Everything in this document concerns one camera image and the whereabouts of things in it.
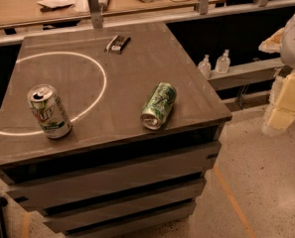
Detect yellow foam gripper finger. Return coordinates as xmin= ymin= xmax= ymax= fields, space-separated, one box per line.
xmin=258 ymin=28 xmax=284 ymax=54

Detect green soda can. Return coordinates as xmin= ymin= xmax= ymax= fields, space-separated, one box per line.
xmin=140 ymin=82 xmax=177 ymax=130

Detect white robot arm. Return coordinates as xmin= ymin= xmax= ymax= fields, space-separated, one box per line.
xmin=258 ymin=14 xmax=295 ymax=69

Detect white 7up can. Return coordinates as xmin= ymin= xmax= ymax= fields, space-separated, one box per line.
xmin=27 ymin=84 xmax=72 ymax=139

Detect right sanitizer bottle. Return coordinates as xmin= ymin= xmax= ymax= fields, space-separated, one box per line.
xmin=215 ymin=50 xmax=230 ymax=73

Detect sanitizer bottle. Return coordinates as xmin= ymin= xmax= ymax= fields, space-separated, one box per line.
xmin=198 ymin=55 xmax=212 ymax=78
xmin=215 ymin=50 xmax=230 ymax=73

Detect left sanitizer bottle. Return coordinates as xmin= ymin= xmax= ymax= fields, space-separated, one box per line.
xmin=198 ymin=55 xmax=212 ymax=78

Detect black snack bar packet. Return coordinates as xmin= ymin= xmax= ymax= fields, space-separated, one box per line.
xmin=104 ymin=36 xmax=131 ymax=55

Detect grey drawer cabinet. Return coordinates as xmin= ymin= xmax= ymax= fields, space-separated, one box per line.
xmin=0 ymin=23 xmax=231 ymax=238

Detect white papers on desk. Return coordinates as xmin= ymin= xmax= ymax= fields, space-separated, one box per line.
xmin=38 ymin=0 xmax=89 ymax=12

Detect metal bracket post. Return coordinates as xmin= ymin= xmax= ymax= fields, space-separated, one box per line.
xmin=87 ymin=0 xmax=103 ymax=29

